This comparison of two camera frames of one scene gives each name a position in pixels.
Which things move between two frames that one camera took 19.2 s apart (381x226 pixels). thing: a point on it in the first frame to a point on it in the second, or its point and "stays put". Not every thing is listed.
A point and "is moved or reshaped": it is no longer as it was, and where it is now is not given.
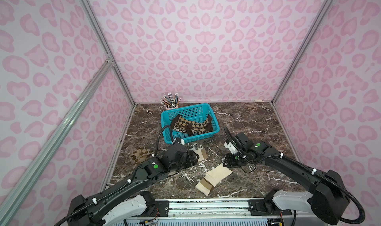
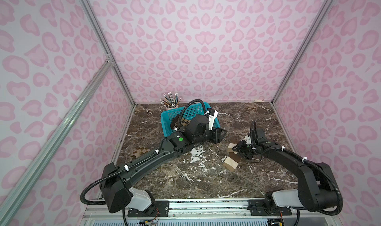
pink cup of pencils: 168,102 stays put
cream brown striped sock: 213,178 is moved or reshaped
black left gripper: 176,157 to 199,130
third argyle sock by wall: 140,155 stays put
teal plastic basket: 189,123 stays put
